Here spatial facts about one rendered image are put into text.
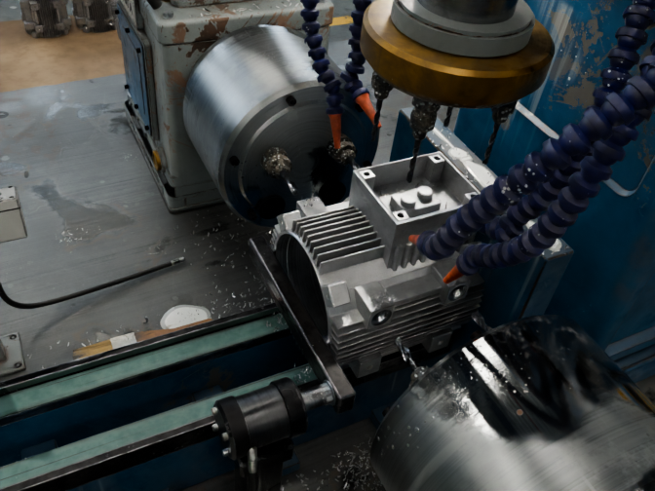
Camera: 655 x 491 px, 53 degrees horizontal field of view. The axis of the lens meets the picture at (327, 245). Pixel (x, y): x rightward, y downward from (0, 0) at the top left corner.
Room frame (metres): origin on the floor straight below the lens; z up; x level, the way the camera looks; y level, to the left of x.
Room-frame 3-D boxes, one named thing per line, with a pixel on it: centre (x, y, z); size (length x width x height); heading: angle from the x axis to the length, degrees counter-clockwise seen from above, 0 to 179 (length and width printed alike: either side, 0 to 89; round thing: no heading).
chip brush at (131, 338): (0.58, 0.24, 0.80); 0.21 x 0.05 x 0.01; 120
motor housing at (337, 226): (0.58, -0.06, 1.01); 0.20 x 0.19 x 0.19; 121
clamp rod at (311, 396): (0.38, 0.01, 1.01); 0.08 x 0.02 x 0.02; 121
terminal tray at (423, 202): (0.60, -0.09, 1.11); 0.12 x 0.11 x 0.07; 121
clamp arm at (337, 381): (0.49, 0.03, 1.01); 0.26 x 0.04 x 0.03; 31
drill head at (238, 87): (0.88, 0.12, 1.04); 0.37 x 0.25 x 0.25; 31
